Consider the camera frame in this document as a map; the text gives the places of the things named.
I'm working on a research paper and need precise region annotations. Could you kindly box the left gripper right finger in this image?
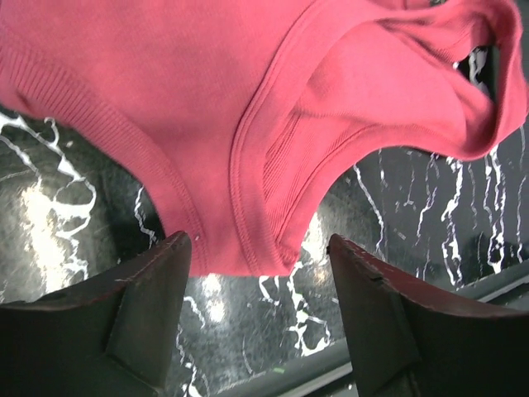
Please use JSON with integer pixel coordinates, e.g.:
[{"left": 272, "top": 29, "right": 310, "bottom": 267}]
[{"left": 326, "top": 233, "right": 529, "bottom": 397}]

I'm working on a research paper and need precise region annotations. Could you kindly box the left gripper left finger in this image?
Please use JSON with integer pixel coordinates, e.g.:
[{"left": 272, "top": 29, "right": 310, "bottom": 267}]
[{"left": 1, "top": 232, "right": 191, "bottom": 396}]

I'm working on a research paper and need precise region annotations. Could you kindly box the dark red tank top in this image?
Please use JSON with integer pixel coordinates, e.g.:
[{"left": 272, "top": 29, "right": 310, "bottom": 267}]
[{"left": 1, "top": 1, "right": 528, "bottom": 276}]

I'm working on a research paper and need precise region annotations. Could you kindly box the black marbled mat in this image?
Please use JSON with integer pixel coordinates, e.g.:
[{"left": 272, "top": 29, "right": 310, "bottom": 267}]
[{"left": 1, "top": 109, "right": 528, "bottom": 396}]

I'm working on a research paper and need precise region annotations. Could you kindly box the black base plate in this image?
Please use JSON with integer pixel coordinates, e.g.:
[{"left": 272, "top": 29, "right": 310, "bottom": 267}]
[{"left": 214, "top": 264, "right": 529, "bottom": 397}]

